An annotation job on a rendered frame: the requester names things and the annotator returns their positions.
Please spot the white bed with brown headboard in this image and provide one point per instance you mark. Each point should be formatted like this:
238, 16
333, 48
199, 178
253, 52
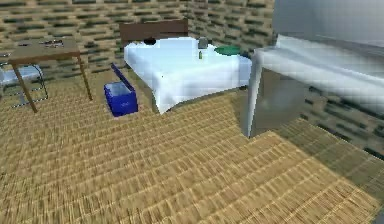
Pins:
186, 71

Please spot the small green bottle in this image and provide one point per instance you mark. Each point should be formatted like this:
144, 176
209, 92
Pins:
200, 55

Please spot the green round plate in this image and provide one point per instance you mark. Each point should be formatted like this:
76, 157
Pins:
228, 50

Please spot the blue open box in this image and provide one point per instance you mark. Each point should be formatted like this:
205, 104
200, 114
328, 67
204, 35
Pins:
120, 96

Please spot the small black round object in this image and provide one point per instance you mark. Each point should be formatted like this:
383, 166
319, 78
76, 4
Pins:
150, 41

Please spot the pale grey table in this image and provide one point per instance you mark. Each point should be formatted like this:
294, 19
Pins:
300, 66

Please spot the dark small items on table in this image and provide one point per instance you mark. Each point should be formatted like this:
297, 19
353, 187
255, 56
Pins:
51, 42

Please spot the brown wooden table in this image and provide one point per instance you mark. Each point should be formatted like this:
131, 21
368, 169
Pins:
43, 51

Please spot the grey metal frame chair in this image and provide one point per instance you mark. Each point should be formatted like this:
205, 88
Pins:
20, 78

